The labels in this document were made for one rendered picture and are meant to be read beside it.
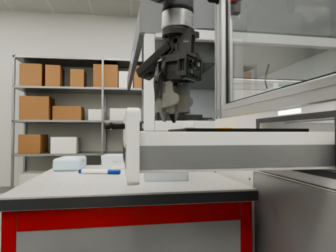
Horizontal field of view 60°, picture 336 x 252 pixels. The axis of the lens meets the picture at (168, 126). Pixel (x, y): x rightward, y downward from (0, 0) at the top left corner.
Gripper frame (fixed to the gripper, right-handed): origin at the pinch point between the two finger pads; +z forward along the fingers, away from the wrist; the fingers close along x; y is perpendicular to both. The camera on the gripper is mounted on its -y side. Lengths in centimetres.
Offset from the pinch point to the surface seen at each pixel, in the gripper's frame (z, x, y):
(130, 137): 5.2, -26.1, 13.3
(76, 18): -179, 221, -351
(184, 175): 15.3, 13.6, -3.1
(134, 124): 3.4, -25.8, 13.6
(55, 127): -4, 206, -368
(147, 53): -34, 47, -48
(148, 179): 16.7, 6.8, -10.4
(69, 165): 16, 7, -47
